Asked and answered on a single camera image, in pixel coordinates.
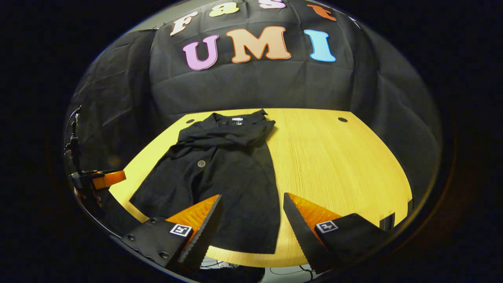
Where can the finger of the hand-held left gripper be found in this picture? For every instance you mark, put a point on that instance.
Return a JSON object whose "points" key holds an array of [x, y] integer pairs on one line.
{"points": [[110, 179]]}

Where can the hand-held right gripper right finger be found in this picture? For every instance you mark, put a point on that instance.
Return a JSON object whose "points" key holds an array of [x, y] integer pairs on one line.
{"points": [[302, 236]]}

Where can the black block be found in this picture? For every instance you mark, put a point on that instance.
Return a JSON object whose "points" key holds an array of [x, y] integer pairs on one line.
{"points": [[410, 206], [387, 222]]}

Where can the black clamp stand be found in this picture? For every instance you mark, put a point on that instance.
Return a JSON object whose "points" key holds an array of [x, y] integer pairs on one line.
{"points": [[73, 145]]}

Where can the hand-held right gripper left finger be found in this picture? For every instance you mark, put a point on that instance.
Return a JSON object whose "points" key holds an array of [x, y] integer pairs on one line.
{"points": [[208, 228]]}

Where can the black button shirt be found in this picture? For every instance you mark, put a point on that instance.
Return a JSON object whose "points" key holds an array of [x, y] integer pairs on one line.
{"points": [[235, 188]]}

